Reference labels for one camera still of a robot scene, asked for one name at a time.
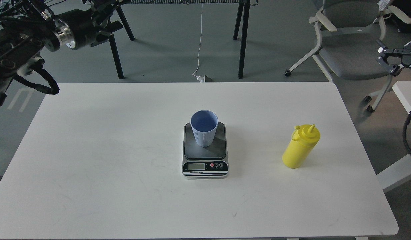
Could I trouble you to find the white hanging cable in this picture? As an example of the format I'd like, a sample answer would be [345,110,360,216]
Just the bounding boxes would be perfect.
[192,3,204,80]

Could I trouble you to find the blue plastic cup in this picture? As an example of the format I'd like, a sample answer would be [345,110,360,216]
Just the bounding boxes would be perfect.
[190,110,219,147]

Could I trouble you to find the yellow squeeze bottle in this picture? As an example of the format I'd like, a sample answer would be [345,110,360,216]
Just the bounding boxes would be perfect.
[282,124,321,169]

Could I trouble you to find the black digital kitchen scale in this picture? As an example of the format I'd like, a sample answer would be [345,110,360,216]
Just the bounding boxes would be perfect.
[181,122,229,179]

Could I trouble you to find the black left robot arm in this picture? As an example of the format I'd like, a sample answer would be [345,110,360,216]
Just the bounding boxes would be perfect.
[0,0,132,106]

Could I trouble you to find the grey office chair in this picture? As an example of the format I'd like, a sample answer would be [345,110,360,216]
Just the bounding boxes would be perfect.
[285,0,411,113]

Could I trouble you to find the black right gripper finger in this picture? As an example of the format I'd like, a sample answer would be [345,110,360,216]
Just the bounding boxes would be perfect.
[376,40,411,76]

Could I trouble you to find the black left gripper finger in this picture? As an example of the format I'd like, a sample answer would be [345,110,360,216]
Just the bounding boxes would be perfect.
[89,0,131,13]
[90,20,123,47]

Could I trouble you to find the black legged background table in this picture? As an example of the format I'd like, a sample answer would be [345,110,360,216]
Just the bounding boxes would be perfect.
[115,0,253,81]

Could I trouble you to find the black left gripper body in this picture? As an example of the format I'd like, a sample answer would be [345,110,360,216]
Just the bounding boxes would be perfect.
[55,9,109,50]

